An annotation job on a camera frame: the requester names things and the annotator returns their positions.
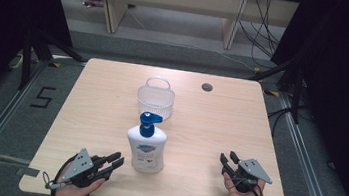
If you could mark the small pink object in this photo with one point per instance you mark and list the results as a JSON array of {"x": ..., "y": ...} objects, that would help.
[{"x": 92, "y": 3}]

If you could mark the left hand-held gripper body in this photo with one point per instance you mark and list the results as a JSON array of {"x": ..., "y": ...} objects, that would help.
[{"x": 78, "y": 164}]

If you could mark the person's left hand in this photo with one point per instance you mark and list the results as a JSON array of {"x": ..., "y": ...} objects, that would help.
[{"x": 71, "y": 194}]

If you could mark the black metal stand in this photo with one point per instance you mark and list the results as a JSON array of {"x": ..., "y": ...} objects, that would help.
[
  {"x": 297, "y": 93},
  {"x": 27, "y": 59}
]

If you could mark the yellow tape piece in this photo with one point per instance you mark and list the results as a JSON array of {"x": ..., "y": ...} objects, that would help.
[
  {"x": 54, "y": 64},
  {"x": 272, "y": 93}
]

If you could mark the white plastic basket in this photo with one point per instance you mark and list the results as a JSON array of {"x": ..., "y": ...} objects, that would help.
[{"x": 155, "y": 99}]

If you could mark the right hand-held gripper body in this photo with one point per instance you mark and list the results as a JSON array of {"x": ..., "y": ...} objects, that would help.
[{"x": 252, "y": 169}]

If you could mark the white soap bottle blue pump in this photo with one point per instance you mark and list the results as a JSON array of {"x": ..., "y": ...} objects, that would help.
[{"x": 146, "y": 148}]

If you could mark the grey tape piece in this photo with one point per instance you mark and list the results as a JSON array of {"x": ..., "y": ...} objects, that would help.
[{"x": 28, "y": 171}]

